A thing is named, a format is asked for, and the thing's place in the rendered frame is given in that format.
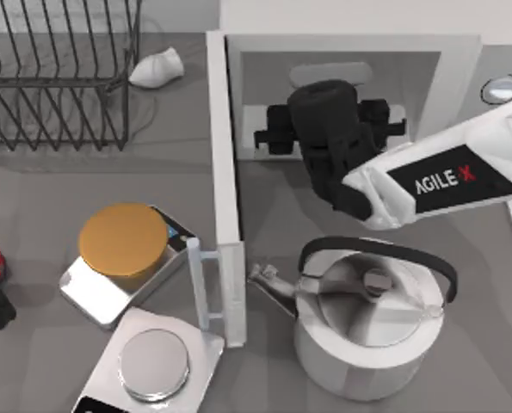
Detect white computer mouse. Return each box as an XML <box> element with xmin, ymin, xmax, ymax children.
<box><xmin>127</xmin><ymin>46</ymin><xmax>186</xmax><ymax>89</ymax></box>

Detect silver scale with square tray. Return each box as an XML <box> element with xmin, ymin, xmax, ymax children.
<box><xmin>58</xmin><ymin>204</ymin><xmax>199</xmax><ymax>332</ymax></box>

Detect white cabinet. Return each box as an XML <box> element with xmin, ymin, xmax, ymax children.
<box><xmin>223</xmin><ymin>30</ymin><xmax>484</xmax><ymax>163</ymax></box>

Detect orange round disc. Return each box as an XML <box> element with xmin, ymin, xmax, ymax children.
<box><xmin>77</xmin><ymin>202</ymin><xmax>170</xmax><ymax>280</ymax></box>

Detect silver scale with round plate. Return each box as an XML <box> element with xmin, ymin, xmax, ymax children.
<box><xmin>70</xmin><ymin>306</ymin><xmax>226</xmax><ymax>413</ymax></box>

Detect dark wire dish rack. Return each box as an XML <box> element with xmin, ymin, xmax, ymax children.
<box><xmin>0</xmin><ymin>0</ymin><xmax>144</xmax><ymax>152</ymax></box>

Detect white door handle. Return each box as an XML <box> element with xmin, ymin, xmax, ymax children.
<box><xmin>186</xmin><ymin>237</ymin><xmax>222</xmax><ymax>333</ymax></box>

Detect round silver disc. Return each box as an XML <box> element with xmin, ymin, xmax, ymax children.
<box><xmin>478</xmin><ymin>73</ymin><xmax>512</xmax><ymax>106</ymax></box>

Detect silver kettle with black handle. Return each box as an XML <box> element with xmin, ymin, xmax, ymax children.
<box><xmin>246</xmin><ymin>235</ymin><xmax>460</xmax><ymax>402</ymax></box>

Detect white cabinet door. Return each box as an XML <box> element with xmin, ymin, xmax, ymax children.
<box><xmin>205</xmin><ymin>30</ymin><xmax>249</xmax><ymax>348</ymax></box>

